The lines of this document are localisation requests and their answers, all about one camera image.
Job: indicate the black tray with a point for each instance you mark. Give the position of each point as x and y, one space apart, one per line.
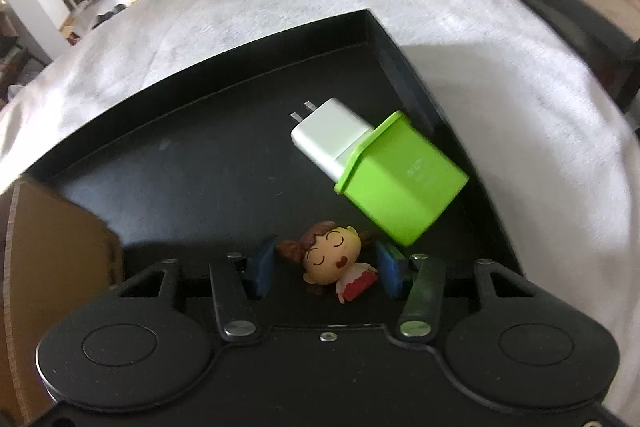
200 157

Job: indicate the white wall charger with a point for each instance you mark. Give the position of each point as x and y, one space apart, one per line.
325 132

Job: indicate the brown haired doll figure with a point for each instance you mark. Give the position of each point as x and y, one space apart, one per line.
325 259

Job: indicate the brown cardboard box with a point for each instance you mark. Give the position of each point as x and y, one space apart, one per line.
50 257

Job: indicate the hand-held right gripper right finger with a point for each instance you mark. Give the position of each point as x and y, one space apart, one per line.
392 272

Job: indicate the small green bin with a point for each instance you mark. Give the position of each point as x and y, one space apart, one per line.
400 177

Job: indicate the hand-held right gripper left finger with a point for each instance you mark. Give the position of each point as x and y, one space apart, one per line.
260 267

